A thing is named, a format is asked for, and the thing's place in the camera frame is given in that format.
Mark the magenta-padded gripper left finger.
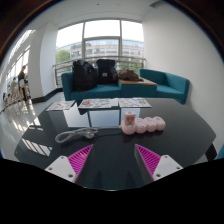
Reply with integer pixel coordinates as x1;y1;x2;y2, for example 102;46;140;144
44;143;95;186

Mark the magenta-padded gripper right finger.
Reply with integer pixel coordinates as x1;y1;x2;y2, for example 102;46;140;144
133;143;184;186

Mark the teal chair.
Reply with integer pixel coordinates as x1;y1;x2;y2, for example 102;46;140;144
215;143;224;160

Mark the teal side table, wooden top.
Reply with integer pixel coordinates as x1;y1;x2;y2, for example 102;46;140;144
118;77;158;99

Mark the teal sofa with backpacks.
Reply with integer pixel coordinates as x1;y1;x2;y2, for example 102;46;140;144
60;70;123;102

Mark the person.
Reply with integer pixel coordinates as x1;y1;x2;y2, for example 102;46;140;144
17;65;30;101
9;77;19;103

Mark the large black backpack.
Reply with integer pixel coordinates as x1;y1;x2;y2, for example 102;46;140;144
72;59;99;92

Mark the brown crumpled bag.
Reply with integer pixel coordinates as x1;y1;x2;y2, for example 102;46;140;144
117;68;144;82

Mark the metal balcony railing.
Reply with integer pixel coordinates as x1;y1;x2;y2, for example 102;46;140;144
52;55;147;88

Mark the black backpack with label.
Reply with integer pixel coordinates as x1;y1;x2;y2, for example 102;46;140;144
95;58;119;85

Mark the grey power cable with plug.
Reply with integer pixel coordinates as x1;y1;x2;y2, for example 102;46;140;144
54;126;123;144

